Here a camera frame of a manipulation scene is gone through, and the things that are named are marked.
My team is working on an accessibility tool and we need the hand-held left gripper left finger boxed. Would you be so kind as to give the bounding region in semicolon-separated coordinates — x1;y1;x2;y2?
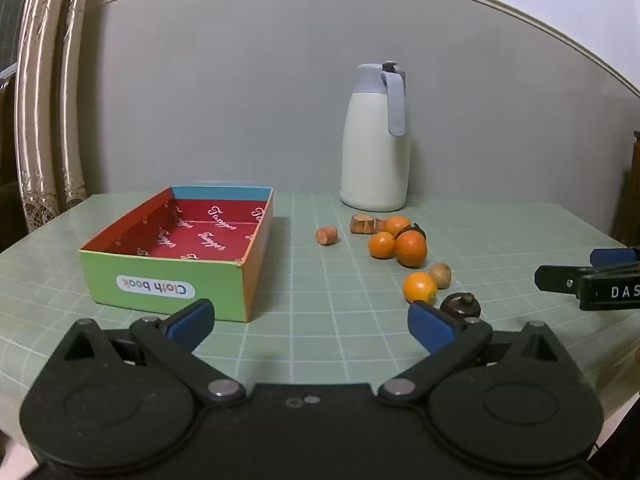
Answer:
52;298;247;404

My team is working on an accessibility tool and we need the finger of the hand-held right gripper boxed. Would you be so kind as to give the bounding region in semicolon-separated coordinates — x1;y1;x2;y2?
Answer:
590;247;640;267
534;265;586;293

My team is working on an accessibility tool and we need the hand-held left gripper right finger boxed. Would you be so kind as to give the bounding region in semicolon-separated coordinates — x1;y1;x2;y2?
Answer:
378;301;573;405

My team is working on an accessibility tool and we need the colourful cardboard box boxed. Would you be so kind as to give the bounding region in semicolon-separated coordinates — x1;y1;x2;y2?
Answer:
78;186;275;323

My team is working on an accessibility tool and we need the small tan round fruit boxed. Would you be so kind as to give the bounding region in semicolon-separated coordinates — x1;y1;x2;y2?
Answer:
428;262;453;290

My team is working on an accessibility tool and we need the dark wooden furniture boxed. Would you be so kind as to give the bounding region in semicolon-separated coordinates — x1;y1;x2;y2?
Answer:
612;130;640;250

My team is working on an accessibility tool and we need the green grid cutting mat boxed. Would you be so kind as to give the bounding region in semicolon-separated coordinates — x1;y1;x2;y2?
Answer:
0;192;640;413

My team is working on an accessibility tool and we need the white thermos jug grey lid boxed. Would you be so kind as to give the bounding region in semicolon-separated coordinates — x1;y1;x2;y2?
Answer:
339;61;412;212

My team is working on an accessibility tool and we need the beige lace-trimmed curtain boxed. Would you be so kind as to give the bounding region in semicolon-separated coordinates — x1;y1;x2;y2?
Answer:
15;0;103;233

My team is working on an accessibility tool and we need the dark window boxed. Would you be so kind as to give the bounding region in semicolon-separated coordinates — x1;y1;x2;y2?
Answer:
0;0;33;76

